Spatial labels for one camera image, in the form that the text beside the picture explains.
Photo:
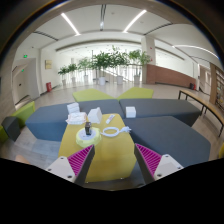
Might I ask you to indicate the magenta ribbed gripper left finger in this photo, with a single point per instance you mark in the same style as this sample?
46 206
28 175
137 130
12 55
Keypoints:
75 167

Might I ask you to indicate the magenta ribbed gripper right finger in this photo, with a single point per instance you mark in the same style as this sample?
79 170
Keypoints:
154 166

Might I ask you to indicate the black charger plug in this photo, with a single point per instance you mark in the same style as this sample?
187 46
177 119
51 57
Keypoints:
88 128

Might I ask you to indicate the round yellow-white socket base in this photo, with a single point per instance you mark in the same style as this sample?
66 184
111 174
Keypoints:
84 140

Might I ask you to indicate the grey lower right sofa block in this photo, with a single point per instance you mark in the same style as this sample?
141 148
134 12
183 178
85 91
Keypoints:
168 135

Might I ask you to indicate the grey sofa block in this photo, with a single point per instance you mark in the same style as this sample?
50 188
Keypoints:
49 122
179 109
168 135

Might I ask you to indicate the yellow low table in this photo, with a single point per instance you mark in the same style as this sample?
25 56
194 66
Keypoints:
114 156

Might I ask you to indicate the grey left sofa block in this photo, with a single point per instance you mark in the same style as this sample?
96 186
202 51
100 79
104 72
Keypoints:
49 122

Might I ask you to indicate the white angular box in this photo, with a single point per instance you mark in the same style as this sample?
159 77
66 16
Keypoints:
95 115

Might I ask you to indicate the white cube box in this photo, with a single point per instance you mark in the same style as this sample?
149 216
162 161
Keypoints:
130 112

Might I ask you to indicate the grey upper right sofa block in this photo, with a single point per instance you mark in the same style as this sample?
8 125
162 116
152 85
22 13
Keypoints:
179 109

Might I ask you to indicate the white tissue box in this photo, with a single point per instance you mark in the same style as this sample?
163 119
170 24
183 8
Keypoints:
73 108

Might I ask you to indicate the white remote stick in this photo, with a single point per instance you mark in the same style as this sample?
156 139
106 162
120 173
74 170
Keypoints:
110 118

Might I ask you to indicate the lime green side seat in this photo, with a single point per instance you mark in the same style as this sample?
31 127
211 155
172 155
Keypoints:
22 115

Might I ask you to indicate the green left ottoman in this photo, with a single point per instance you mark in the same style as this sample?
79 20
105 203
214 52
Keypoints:
90 95

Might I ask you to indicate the green ottoman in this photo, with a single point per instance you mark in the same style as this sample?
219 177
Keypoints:
136 93
90 95

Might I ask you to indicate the green right ottoman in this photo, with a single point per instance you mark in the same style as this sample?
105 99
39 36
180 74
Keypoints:
136 93

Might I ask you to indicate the dark grey side stool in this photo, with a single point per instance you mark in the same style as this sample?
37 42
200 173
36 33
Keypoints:
11 127

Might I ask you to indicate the wooden bench with black legs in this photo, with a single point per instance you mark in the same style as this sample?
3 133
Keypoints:
205 107

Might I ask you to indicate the red fire extinguisher box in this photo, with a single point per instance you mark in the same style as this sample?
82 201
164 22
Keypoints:
49 87

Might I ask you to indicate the potted plant far left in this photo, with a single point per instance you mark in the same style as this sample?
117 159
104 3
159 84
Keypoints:
62 72

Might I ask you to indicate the wooden shelf unit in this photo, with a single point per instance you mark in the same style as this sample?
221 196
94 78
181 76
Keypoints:
217 87

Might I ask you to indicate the large potted plant centre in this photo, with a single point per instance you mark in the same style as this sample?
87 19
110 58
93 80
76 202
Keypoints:
100 63

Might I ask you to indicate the potted plant centre right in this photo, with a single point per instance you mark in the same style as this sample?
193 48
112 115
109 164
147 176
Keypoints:
119 60

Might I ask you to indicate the yellow wall poster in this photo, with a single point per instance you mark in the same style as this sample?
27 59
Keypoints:
48 64

